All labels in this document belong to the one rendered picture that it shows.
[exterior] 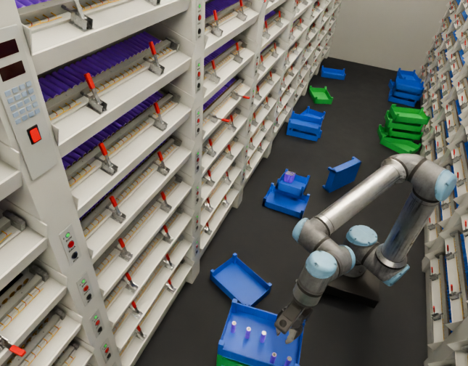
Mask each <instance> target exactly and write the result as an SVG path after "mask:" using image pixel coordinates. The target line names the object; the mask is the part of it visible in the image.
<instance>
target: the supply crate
mask: <svg viewBox="0 0 468 366"><path fill-rule="evenodd" d="M276 317H277V314H274V313H271V312H267V311H264V310H261V309H257V308H254V307H251V306H247V305H244V304H240V303H237V299H235V298H233V300H232V303H231V308H230V311H229V315H228V317H227V320H226V324H225V327H224V329H223V333H222V336H221V339H220V341H219V343H218V354H219V355H221V356H225V357H228V358H231V359H235V360H237V361H240V362H244V363H246V364H249V365H252V366H284V363H285V362H286V359H287V357H288V356H290V357H291V358H292V361H291V363H290V366H300V365H299V362H300V352H301V346H302V340H303V331H302V333H301V334H300V335H299V336H298V337H297V338H296V339H295V340H294V341H293V342H291V343H289V344H286V343H285V340H287V336H288V335H289V330H288V331H287V333H286V334H283V333H282V332H281V333H280V334H279V336H277V335H276V328H275V327H274V323H275V322H276ZM233 321H235V322H236V323H237V325H236V330H235V333H232V332H231V324H232V322H233ZM247 327H250V328H251V331H250V337H249V338H248V339H246V338H245V333H246V329H247ZM262 331H266V338H265V341H264V343H261V342H260V337H261V333H262ZM273 352H276V359H275V362H274V364H272V363H270V362H269V361H270V358H271V355H272V353H273Z"/></svg>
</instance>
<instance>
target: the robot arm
mask: <svg viewBox="0 0 468 366"><path fill-rule="evenodd" d="M403 181H408V182H410V183H412V184H413V185H414V186H413V188H412V191H411V194H410V195H409V198H408V199H407V201H406V203H405V205H404V207H403V209H402V211H401V212H400V214H399V216H398V218H397V220H396V222H395V224H394V225H393V228H392V229H391V231H390V234H389V235H388V237H387V239H386V241H385V243H383V244H380V243H379V242H377V234H376V232H375V231H374V230H373V229H370V227H367V226H364V225H358V226H357V225H356V226H354V227H351V228H350V229H349V231H348V233H347V234H346V237H345V239H344V241H343V244H342V245H338V244H336V242H335V241H333V240H332V239H331V238H330V237H329V236H330V235H331V234H332V233H333V232H334V231H335V230H337V229H338V228H339V227H341V226H342V225H343V224H344V223H345V222H347V221H348V220H349V219H351V218H352V217H353V216H355V215H356V214H357V213H358V212H359V211H361V210H362V209H363V208H365V207H366V206H367V205H368V204H370V202H372V201H373V200H374V199H376V198H377V197H378V196H380V195H381V194H382V193H383V192H384V191H385V190H387V189H388V188H389V187H391V186H392V185H394V184H395V183H401V182H403ZM456 182H457V177H456V175H455V174H453V173H451V172H450V171H449V170H448V169H445V168H443V167H441V166H439V165H438V164H436V163H434V162H432V161H431V160H428V159H426V158H425V157H424V156H421V155H416V154H410V153H402V154H397V155H391V156H390V157H388V158H386V159H385V160H383V161H382V163H381V168H379V169H378V170H376V171H375V172H374V173H373V174H371V175H370V176H368V177H367V178H366V179H365V180H363V181H362V182H361V183H359V184H358V185H356V186H355V187H354V188H353V189H351V190H350V191H349V192H347V193H346V194H344V195H343V196H342V197H341V198H339V199H338V200H336V201H335V202H334V203H333V204H331V205H330V206H329V207H327V208H326V209H324V210H323V211H322V212H321V213H319V214H318V215H317V216H315V217H313V218H312V219H310V220H308V218H303V219H301V220H300V221H299V222H298V223H297V224H296V225H295V228H294V229H293V231H292V237H293V238H294V239H295V240H296V241H297V243H299V244H300V245H301V246H303V247H304V249H306V250H307V252H309V253H310V256H309V257H308V258H307V260H306V262H305V266H304V267H303V270H302V272H301V273H300V276H299V278H298V280H296V281H295V282H296V284H295V286H294V288H293V295H294V296H293V297H294V298H293V300H292V301H291V302H290V303H289V304H288V306H286V307H285V308H284V309H285V310H284V309H282V310H281V311H280V313H278V314H277V317H276V322H275V323H274V327H275V328H276V335H277V336H279V334H280V333H281V332H282V333H283V334H286V333H287V331H288V330H289V335H288V336H287V340H285V343H286V344H289V343H291V342H293V341H294V340H295V339H296V338H297V337H298V336H299V335H300V334H301V333H302V331H303V325H302V324H303V320H305V319H306V320H305V322H306V321H307V320H308V319H309V318H310V316H311V314H312V312H313V310H314V309H313V308H311V307H312V306H315V305H317V303H318V302H319V300H320V298H321V296H322V294H323V292H324V291H325V289H326V287H327V285H328V284H329V283H330V282H331V281H333V280H335V279H337V278H338V277H340V276H341V275H345V276H348V277H359V276H361V275H362V274H363V273H364V272H365V270H366V268H367V269H368V270H369V271H370V272H371V273H372V274H373V275H375V276H376V277H377V278H378V279H380V280H381V281H382V282H383V283H384V284H386V285H387V286H392V285H394V284H395V283H396V282H397V281H398V280H399V279H400V278H401V277H402V276H403V275H404V274H405V273H406V272H407V271H408V270H409V268H410V266H409V265H408V264H407V256H406V254H407V253H408V251H409V250H410V248H411V247H412V245H413V244H414V242H415V240H416V239H417V237H418V235H419V233H420V232H421V231H422V229H423V227H424V226H425V224H426V223H427V220H428V219H429V218H430V216H431V214H432V212H433V211H434V210H435V208H436V206H437V205H438V203H439V202H440V201H444V200H446V199H447V198H448V197H449V195H450V194H451V192H453V189H454V187H455V186H456ZM310 310H311V311H310Z"/></svg>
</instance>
